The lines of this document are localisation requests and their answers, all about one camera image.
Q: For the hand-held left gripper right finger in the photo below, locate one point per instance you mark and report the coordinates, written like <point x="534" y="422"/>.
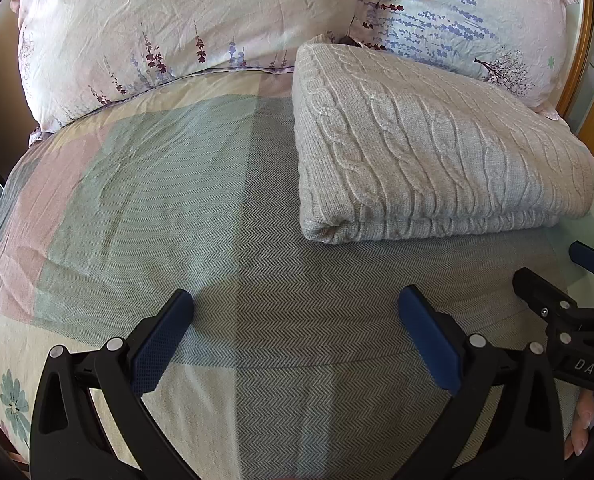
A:
<point x="429" y="345"/>

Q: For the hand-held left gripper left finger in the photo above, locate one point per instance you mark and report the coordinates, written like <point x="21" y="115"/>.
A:
<point x="159" y="345"/>

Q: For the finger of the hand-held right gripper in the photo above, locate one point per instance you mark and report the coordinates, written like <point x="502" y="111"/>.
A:
<point x="593" y="259"/>
<point x="539" y="295"/>

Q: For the person's right hand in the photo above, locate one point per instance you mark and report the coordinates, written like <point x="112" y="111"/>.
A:
<point x="581" y="425"/>

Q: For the checked pastel bed cover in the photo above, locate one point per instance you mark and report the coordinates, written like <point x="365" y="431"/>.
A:
<point x="177" y="200"/>

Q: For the wooden bed headboard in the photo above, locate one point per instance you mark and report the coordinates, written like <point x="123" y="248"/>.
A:
<point x="579" y="55"/>

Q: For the white and purple floral pillow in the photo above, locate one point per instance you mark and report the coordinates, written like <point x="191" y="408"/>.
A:
<point x="467" y="15"/>

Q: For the pink floral pillow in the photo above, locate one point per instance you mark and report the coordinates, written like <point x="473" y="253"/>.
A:
<point x="167" y="25"/>

